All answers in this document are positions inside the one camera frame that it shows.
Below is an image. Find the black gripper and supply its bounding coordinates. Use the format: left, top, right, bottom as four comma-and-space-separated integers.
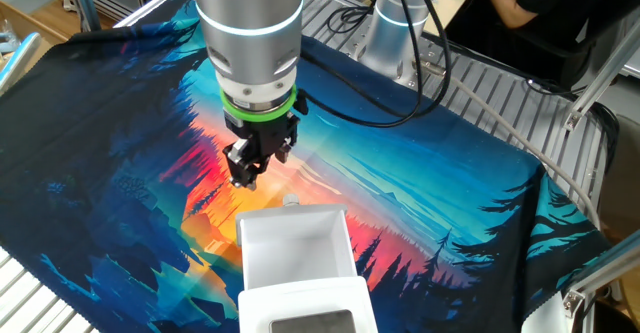
222, 110, 302, 192

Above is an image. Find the white drawer cabinet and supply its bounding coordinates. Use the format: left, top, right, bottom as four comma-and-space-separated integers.
237, 275, 380, 333

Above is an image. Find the colourful sunset forest cloth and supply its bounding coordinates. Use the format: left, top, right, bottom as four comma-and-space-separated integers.
0, 0, 614, 333

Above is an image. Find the beige desk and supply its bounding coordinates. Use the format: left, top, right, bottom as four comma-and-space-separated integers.
423, 0, 476, 37

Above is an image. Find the wooden crate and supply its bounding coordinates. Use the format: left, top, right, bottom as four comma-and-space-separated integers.
0, 0, 69, 69

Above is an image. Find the clear plastic bag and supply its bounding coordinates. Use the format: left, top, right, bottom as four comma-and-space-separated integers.
0, 20, 21, 54

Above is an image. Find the brown panel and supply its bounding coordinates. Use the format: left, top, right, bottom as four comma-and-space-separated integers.
599, 115, 640, 244

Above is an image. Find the green flange ring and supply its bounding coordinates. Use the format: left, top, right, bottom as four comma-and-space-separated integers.
218, 85, 300, 124

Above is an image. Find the black cable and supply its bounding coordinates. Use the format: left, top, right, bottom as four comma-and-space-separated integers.
299, 0, 425, 120
294, 0, 454, 130
324, 2, 374, 37

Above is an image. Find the grey aluminium frame rack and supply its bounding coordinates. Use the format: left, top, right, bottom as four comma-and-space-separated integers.
52, 0, 151, 32

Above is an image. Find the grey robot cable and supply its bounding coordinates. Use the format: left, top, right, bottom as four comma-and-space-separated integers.
410, 55, 604, 230

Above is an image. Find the silver rounded rail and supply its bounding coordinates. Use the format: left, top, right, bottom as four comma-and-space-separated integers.
0, 31, 42, 97

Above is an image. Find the aluminium frame profile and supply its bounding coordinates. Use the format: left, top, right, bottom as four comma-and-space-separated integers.
564, 17, 640, 132
562, 230, 640, 333

